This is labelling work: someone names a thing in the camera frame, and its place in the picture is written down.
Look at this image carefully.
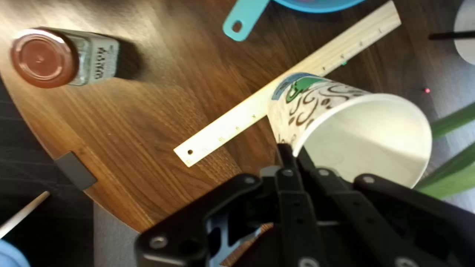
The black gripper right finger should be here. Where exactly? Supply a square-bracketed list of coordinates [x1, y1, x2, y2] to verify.
[297, 149, 475, 267]

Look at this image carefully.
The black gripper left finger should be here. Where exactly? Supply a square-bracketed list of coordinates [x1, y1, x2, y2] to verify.
[136, 144, 323, 267]

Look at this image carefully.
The patterned paper cup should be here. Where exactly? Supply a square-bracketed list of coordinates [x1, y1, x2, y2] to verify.
[268, 75, 432, 187]

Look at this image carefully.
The blue bowl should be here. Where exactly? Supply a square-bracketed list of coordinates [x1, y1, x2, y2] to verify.
[275, 0, 366, 13]

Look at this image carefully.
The round dark wooden table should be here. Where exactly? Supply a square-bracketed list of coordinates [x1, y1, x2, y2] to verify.
[0, 0, 475, 234]

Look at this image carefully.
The teal measuring scoop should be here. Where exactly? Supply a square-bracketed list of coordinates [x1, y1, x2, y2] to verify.
[223, 0, 271, 41]

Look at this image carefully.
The wooden ruler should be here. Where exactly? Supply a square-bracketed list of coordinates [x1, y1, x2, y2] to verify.
[174, 0, 401, 166]

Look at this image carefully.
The white plant pot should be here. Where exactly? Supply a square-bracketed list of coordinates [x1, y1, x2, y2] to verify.
[455, 0, 475, 65]

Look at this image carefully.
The spice jar with brown lid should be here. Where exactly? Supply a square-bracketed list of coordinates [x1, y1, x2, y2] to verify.
[9, 26, 143, 89]

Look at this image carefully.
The light blue chair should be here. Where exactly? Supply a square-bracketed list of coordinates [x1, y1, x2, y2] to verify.
[0, 190, 52, 267]

